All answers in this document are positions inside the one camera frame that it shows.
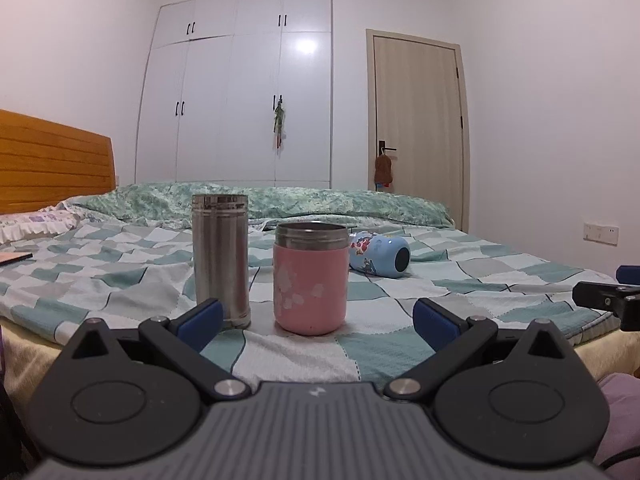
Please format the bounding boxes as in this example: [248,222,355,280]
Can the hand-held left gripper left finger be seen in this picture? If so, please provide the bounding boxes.
[61,297,253,404]

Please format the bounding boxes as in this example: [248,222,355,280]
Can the white wardrobe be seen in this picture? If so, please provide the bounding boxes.
[134,0,334,189]

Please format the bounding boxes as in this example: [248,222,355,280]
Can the blue printed cup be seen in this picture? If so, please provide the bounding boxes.
[348,230,412,280]

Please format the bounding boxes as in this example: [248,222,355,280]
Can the cream mattress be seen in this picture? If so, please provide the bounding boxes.
[0,317,640,431]

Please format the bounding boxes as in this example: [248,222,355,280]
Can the green hanging ornament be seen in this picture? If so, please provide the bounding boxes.
[272,101,287,150]

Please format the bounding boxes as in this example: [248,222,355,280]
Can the tall stainless steel cup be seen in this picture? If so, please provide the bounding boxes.
[192,193,251,329]

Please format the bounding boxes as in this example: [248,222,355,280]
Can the floral pillow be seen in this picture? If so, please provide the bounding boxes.
[0,208,83,246]

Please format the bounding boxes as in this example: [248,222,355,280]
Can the pink cup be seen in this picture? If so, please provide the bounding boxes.
[272,221,349,337]

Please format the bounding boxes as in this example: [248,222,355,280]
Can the black cable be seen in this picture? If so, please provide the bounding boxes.
[602,447,640,468]

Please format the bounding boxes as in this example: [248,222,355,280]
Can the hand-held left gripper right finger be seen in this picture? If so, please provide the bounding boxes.
[382,297,577,404]

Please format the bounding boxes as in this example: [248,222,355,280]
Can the brown bag on door handle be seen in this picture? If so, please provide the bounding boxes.
[373,152,397,192]

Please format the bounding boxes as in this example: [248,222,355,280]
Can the wooden headboard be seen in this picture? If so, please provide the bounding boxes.
[0,109,117,216]

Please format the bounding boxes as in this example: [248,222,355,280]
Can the person's purple trouser leg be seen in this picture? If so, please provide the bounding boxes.
[594,372,640,467]

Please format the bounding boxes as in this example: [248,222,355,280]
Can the green floral quilt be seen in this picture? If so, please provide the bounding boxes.
[64,181,455,231]

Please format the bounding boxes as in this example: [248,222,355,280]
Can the white wall socket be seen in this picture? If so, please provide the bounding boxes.
[582,220,620,246]

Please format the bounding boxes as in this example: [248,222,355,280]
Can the beige wooden door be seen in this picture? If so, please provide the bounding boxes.
[365,28,471,234]

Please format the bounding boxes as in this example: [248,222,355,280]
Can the checkered bed sheet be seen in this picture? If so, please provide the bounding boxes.
[0,219,621,382]

